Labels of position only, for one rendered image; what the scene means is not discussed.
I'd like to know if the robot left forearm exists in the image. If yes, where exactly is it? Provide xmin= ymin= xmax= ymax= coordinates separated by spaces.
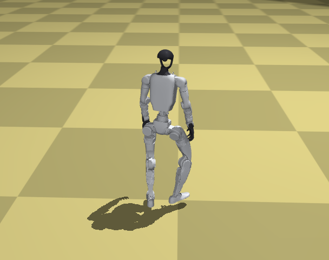
xmin=140 ymin=101 xmax=149 ymax=121

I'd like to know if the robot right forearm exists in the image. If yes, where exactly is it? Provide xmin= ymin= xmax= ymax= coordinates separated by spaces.
xmin=183 ymin=101 xmax=194 ymax=127

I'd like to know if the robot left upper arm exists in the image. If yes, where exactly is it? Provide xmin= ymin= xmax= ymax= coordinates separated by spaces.
xmin=140 ymin=74 xmax=151 ymax=105

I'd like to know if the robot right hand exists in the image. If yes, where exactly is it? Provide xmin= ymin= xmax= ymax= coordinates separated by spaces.
xmin=187 ymin=123 xmax=194 ymax=141

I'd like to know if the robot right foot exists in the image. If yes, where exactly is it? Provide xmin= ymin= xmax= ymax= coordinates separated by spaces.
xmin=169 ymin=192 xmax=190 ymax=204

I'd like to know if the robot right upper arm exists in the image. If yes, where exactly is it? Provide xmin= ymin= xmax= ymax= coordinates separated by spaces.
xmin=174 ymin=76 xmax=190 ymax=109

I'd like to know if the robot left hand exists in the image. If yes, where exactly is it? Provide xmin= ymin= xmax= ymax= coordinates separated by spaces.
xmin=142 ymin=117 xmax=150 ymax=127

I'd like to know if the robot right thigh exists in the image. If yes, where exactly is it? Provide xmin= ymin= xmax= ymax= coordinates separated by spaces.
xmin=168 ymin=125 xmax=192 ymax=167

